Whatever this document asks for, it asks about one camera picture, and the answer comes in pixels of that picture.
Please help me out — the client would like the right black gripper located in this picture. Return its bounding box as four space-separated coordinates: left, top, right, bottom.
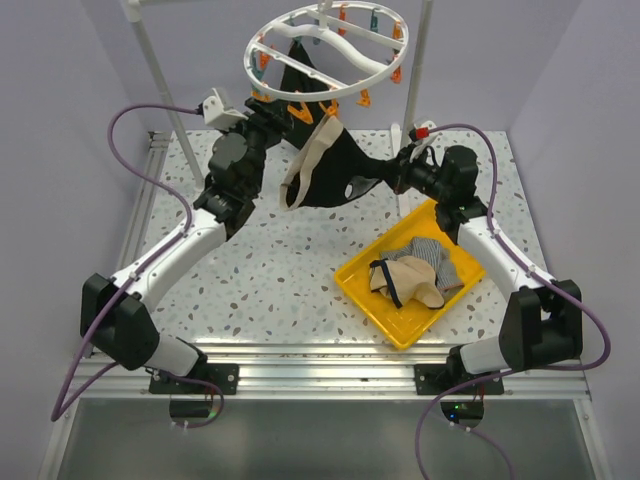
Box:
374 142 451 203

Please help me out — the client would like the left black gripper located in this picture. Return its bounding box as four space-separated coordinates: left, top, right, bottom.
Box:
217 95 292 195

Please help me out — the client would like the plain black underwear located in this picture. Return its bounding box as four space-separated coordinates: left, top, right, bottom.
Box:
279 116 394 211

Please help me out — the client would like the grey striped underwear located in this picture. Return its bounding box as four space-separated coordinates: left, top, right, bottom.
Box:
379 236 464 294

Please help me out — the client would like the beige underwear navy trim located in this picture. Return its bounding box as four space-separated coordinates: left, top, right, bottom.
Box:
369 257 445 309

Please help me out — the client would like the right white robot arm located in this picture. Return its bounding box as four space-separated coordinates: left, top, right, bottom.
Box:
387 145 583 393

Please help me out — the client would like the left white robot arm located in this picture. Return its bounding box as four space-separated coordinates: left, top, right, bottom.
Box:
80 98 294 393

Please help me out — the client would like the black pinstriped underwear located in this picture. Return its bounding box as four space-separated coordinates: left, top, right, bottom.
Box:
277 42 341 104

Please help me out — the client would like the white round clip hanger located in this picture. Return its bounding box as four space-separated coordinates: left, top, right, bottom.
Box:
243 1 410 121

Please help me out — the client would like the right white rack pole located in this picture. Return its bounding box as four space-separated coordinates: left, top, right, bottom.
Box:
400 0 434 147

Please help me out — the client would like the white rack pole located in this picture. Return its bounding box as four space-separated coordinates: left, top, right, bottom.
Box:
400 0 434 147
120 0 205 188

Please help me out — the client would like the yellow plastic tray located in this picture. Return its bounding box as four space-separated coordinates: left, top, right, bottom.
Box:
334 200 485 350

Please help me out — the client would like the left white rack pole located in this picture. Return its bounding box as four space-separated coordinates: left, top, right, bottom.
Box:
120 0 205 188

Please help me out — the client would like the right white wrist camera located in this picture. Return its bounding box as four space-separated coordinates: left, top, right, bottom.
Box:
407 119 438 146

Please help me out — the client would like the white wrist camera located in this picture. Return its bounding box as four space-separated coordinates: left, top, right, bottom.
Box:
201 88 248 131
407 119 438 146

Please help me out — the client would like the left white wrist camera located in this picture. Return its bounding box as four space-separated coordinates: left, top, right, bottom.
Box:
201 88 248 131

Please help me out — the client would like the aluminium rail frame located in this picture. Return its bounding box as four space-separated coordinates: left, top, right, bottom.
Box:
37 130 609 480

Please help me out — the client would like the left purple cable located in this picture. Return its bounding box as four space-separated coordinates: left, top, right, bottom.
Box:
50 103 206 424

